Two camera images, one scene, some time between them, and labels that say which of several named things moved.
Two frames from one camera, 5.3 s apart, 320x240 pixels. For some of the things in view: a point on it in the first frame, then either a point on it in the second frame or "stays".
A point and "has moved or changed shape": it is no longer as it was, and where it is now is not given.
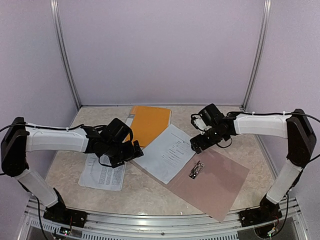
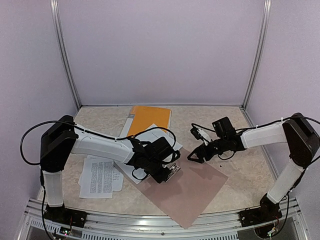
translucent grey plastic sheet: x=209 y=180 -> x=182 y=197
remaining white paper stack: x=96 y=175 has moved or changed shape
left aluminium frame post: x=63 y=45 stays
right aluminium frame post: x=259 y=53 stays
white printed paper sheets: x=167 y=155 has moved or changed shape
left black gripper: x=130 y=155 -> x=160 y=178
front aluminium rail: x=153 y=226 stays
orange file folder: x=148 y=123 stays
